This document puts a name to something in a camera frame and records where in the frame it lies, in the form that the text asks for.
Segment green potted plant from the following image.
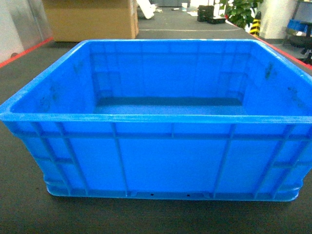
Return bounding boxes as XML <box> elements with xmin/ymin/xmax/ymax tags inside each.
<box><xmin>219</xmin><ymin>0</ymin><xmax>264</xmax><ymax>29</ymax></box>

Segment yellow black striped bollard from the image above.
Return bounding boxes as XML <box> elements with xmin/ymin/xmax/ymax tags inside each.
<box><xmin>250</xmin><ymin>11</ymin><xmax>261</xmax><ymax>37</ymax></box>

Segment large cardboard box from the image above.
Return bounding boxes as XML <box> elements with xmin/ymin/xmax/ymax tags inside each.
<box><xmin>42</xmin><ymin>0</ymin><xmax>139</xmax><ymax>42</ymax></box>

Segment small blue bin on rack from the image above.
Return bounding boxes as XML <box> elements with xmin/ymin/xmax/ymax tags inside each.
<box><xmin>287</xmin><ymin>19</ymin><xmax>307</xmax><ymax>32</ymax></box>

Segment white foam piece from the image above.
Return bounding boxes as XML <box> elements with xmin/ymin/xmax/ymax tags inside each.
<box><xmin>136</xmin><ymin>0</ymin><xmax>156</xmax><ymax>20</ymax></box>

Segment black equipment cases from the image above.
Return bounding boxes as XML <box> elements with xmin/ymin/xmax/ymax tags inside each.
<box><xmin>197</xmin><ymin>5</ymin><xmax>226</xmax><ymax>24</ymax></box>

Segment large blue plastic crate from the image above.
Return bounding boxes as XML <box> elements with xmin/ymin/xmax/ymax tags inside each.
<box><xmin>0</xmin><ymin>39</ymin><xmax>312</xmax><ymax>201</ymax></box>

